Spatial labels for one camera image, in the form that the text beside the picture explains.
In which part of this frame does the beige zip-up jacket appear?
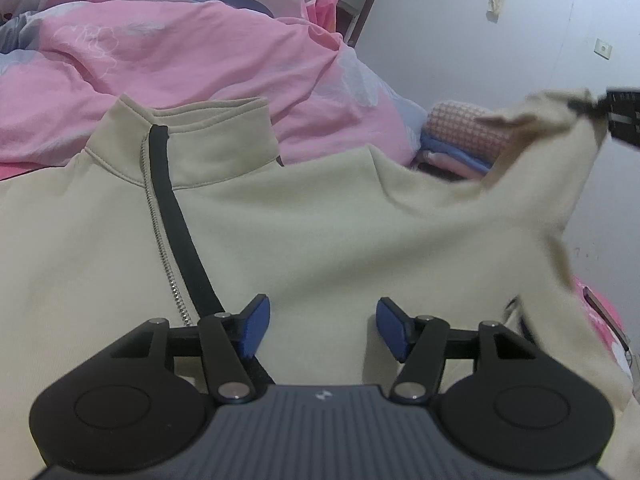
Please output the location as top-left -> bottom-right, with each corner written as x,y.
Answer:
1,92 -> 639,479

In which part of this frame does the pink waffle knit sweater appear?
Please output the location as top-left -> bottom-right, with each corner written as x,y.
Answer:
423,101 -> 511,162

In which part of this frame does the blue folded garment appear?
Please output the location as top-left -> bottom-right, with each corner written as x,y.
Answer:
421,133 -> 492,174

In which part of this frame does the pink patterned duvet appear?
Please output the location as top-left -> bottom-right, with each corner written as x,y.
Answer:
1,0 -> 425,178

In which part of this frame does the white wall socket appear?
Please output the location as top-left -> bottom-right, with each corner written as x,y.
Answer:
593,38 -> 613,60

